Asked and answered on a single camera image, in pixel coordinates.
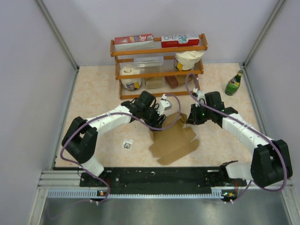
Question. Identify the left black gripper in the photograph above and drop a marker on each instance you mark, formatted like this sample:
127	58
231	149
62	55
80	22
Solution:
155	123

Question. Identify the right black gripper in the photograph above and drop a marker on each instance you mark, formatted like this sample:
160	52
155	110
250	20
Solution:
193	118

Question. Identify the brown cardboard box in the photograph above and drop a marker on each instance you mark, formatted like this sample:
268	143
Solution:
175	141

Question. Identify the small plastic bag packet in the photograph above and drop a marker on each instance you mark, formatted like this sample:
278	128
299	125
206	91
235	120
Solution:
127	144

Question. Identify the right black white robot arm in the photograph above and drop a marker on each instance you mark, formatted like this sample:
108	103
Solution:
271	161

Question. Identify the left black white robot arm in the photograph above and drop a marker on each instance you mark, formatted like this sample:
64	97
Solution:
81	137

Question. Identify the red white wrap box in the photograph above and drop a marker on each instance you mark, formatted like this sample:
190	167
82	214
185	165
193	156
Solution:
179	40

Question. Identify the red white foil box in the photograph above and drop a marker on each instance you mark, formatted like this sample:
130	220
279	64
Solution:
136	42

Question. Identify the beige sponge pack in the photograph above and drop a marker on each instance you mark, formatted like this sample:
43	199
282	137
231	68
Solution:
153	82

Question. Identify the red-brown scouring pad pack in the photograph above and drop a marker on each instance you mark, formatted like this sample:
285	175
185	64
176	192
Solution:
175	81

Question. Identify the lower toilet paper roll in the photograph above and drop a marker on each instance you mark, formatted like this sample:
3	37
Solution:
131	83

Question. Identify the toilet paper roll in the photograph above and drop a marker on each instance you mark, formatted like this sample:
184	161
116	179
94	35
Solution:
131	83
184	61

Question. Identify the green glass bottle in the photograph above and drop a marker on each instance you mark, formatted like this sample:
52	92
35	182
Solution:
234	84

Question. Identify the orange wooden shelf rack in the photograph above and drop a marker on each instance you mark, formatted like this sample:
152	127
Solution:
161	71

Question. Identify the upper toilet paper roll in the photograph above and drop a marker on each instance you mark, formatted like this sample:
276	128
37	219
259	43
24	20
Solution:
184	61

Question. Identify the clear plastic container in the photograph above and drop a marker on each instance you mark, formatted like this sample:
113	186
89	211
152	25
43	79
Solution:
145	62

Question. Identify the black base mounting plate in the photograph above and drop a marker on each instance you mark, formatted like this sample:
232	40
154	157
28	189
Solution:
167	190

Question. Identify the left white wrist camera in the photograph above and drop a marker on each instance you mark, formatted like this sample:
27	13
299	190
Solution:
163	105

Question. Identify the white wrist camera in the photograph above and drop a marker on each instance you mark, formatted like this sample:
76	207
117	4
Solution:
199	96
163	105

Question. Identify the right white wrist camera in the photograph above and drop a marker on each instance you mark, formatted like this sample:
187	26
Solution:
199	96

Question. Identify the aluminium frame rail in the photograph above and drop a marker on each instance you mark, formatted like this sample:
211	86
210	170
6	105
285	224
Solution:
58	180

